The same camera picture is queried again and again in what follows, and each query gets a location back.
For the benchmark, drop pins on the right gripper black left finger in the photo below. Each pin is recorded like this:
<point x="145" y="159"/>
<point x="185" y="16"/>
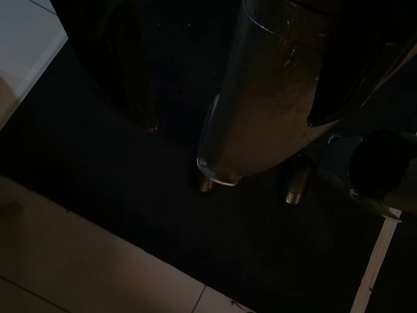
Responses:
<point x="130" y="65"/>

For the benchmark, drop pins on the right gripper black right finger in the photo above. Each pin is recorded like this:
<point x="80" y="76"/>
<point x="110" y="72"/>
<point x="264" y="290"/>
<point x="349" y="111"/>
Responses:
<point x="358" y="49"/>

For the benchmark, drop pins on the black floor mat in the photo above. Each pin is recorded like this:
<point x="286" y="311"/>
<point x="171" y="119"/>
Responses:
<point x="163" y="212"/>

